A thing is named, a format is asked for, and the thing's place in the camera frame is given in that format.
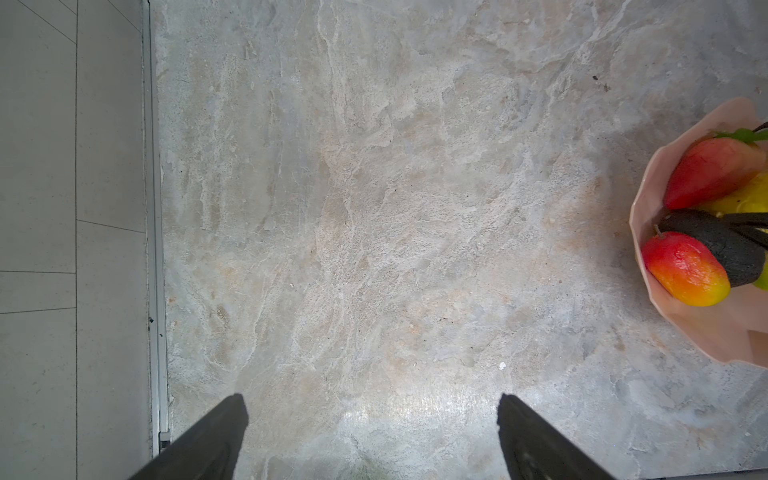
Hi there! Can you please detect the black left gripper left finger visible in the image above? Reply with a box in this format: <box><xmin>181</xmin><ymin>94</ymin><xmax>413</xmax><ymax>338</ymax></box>
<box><xmin>130</xmin><ymin>393</ymin><xmax>249</xmax><ymax>480</ymax></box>

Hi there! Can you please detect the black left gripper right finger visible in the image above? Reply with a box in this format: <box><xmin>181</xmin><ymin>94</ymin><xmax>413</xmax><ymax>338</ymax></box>
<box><xmin>497</xmin><ymin>394</ymin><xmax>614</xmax><ymax>480</ymax></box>

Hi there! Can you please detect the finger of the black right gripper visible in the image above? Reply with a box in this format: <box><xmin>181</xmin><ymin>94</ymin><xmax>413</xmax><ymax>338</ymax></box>
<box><xmin>721</xmin><ymin>212</ymin><xmax>768</xmax><ymax>249</ymax></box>

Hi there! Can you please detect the yellow fake lemon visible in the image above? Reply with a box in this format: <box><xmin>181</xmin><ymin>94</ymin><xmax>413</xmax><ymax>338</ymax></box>
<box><xmin>697</xmin><ymin>172</ymin><xmax>768</xmax><ymax>217</ymax></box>

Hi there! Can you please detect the black fake avocado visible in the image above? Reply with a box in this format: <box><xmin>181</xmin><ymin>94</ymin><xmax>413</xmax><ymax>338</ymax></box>
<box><xmin>658</xmin><ymin>209</ymin><xmax>766</xmax><ymax>287</ymax></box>

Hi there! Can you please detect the red fake strawberry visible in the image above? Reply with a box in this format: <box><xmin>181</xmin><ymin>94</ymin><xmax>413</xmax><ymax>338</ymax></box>
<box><xmin>663</xmin><ymin>123</ymin><xmax>767</xmax><ymax>210</ymax></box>

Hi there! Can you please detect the small red orange fake mango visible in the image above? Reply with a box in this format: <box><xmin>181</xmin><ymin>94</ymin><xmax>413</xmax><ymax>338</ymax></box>
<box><xmin>641</xmin><ymin>232</ymin><xmax>731</xmax><ymax>307</ymax></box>

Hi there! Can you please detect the large red yellow fake mango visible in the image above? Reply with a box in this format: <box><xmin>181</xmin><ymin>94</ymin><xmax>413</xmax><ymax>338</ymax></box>
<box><xmin>753</xmin><ymin>264</ymin><xmax>768</xmax><ymax>291</ymax></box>

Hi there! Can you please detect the pink scalloped fruit bowl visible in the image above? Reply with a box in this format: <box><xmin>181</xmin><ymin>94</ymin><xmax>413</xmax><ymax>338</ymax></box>
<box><xmin>628</xmin><ymin>97</ymin><xmax>767</xmax><ymax>368</ymax></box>

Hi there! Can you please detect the metal corner trim left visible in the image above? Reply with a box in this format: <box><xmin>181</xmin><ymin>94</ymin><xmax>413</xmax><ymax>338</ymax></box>
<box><xmin>142</xmin><ymin>1</ymin><xmax>172</xmax><ymax>457</ymax></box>

